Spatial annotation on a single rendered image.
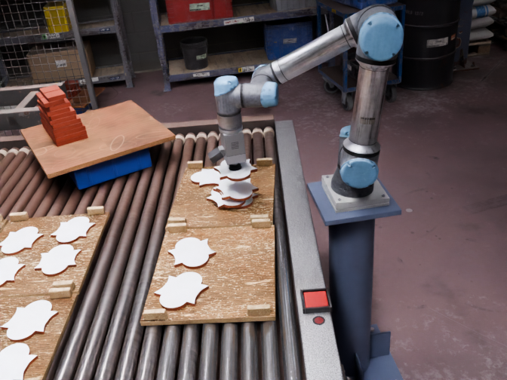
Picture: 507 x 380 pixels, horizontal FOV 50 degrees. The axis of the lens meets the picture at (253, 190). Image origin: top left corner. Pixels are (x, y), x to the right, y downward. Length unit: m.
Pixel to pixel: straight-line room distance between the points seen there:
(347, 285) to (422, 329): 0.70
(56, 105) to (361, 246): 1.26
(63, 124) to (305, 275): 1.16
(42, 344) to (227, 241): 0.59
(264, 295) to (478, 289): 1.72
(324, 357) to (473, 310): 1.62
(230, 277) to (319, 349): 0.34
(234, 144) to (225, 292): 0.48
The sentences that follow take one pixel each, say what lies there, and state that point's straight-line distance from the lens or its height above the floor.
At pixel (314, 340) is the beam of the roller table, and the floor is 0.92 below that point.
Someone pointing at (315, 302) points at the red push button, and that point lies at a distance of 1.46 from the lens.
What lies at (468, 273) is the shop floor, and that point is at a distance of 3.09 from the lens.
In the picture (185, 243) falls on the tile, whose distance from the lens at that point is 1.68.
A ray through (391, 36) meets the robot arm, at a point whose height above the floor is 1.50.
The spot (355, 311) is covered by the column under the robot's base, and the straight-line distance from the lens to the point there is 2.23.
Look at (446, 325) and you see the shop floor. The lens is 2.78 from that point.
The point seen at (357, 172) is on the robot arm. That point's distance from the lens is 1.71.
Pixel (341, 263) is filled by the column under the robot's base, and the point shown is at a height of 0.62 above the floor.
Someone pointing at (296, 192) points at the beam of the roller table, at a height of 0.91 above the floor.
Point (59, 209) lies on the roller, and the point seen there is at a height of 0.91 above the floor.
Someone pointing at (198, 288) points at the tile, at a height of 0.95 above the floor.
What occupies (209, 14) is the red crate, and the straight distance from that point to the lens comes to 5.70.
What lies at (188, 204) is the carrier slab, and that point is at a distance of 1.89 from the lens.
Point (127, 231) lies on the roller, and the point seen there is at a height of 0.92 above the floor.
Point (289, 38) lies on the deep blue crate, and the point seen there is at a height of 0.35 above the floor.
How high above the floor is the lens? 1.92
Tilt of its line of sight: 31 degrees down
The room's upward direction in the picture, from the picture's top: 5 degrees counter-clockwise
